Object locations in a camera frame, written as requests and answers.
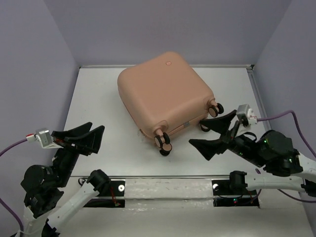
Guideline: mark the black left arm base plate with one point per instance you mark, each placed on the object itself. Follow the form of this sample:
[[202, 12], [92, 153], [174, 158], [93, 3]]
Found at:
[[112, 198]]

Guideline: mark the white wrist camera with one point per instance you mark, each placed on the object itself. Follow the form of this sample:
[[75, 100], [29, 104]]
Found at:
[[44, 138], [246, 115]]

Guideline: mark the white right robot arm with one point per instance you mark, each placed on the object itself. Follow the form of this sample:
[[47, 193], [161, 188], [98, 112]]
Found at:
[[300, 182]]

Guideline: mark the pink hard-shell suitcase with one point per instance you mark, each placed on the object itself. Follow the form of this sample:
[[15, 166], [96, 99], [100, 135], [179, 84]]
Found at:
[[164, 96]]

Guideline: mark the aluminium table rail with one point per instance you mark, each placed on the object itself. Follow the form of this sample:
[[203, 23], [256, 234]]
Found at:
[[170, 176]]

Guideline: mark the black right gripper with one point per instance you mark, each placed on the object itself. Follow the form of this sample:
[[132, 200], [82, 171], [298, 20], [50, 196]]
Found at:
[[207, 147]]

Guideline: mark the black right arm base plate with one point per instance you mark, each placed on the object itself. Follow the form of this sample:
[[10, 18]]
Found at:
[[225, 197]]

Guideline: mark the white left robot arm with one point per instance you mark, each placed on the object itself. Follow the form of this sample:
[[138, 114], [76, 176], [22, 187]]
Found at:
[[44, 214]]

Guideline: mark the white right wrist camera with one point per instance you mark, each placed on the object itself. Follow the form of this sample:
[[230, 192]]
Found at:
[[246, 115]]

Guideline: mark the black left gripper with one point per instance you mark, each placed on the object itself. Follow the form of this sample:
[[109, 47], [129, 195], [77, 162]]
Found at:
[[90, 140]]

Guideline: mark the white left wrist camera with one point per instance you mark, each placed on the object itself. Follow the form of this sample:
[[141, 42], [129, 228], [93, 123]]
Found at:
[[44, 138]]

